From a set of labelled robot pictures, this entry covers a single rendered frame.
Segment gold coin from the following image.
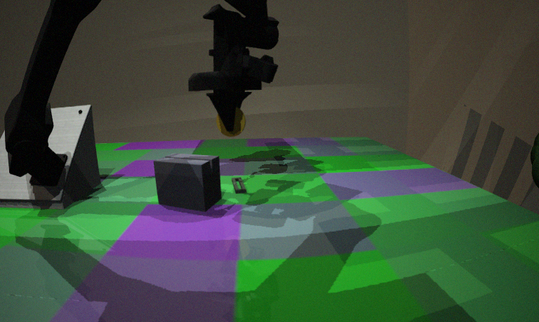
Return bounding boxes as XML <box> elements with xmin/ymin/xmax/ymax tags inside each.
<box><xmin>216</xmin><ymin>107</ymin><xmax>246</xmax><ymax>137</ymax></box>

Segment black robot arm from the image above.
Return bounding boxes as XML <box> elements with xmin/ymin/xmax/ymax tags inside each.
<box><xmin>4</xmin><ymin>0</ymin><xmax>279</xmax><ymax>187</ymax></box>

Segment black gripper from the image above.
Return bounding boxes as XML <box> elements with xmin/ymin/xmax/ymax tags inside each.
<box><xmin>188</xmin><ymin>41</ymin><xmax>262</xmax><ymax>131</ymax></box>

